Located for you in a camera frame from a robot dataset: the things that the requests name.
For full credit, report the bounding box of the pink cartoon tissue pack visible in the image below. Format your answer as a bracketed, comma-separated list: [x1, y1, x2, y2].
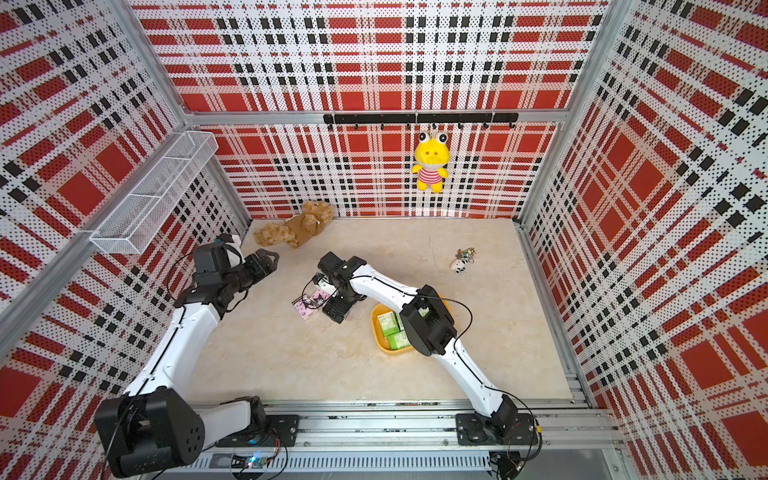
[312, 273, 336, 297]
[292, 292, 324, 320]

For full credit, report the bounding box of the green tissue pack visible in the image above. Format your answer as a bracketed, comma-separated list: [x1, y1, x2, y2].
[387, 331, 411, 351]
[377, 311, 401, 337]

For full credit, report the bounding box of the yellow plastic storage tray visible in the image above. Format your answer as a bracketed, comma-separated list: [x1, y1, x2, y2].
[371, 289, 458, 357]

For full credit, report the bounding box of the green tissue pack front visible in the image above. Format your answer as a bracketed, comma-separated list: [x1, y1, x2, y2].
[387, 331, 411, 351]

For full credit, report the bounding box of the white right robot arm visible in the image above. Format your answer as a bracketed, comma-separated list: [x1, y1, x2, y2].
[313, 252, 543, 450]

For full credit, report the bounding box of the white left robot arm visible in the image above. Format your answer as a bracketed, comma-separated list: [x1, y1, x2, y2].
[94, 234, 279, 479]

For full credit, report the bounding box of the brown teddy bear plush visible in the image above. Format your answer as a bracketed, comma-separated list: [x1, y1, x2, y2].
[253, 201, 335, 249]

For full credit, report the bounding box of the white black cow plush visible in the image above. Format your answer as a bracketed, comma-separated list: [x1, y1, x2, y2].
[450, 259, 467, 273]

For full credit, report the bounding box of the small electronics board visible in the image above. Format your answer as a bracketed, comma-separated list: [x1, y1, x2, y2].
[230, 455, 271, 472]

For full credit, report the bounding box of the yellow frog plush striped shirt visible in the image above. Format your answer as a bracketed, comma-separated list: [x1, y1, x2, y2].
[412, 132, 450, 193]

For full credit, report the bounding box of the white wire mesh basket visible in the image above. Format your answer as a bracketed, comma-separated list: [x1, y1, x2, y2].
[90, 130, 217, 255]

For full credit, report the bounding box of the fox figure keychain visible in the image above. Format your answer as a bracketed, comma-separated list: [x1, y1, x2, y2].
[456, 247, 476, 263]

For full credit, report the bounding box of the black hook rail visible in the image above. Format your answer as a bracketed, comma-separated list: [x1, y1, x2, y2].
[323, 112, 520, 127]

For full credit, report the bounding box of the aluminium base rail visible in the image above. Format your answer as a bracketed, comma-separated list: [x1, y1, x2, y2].
[131, 395, 625, 475]

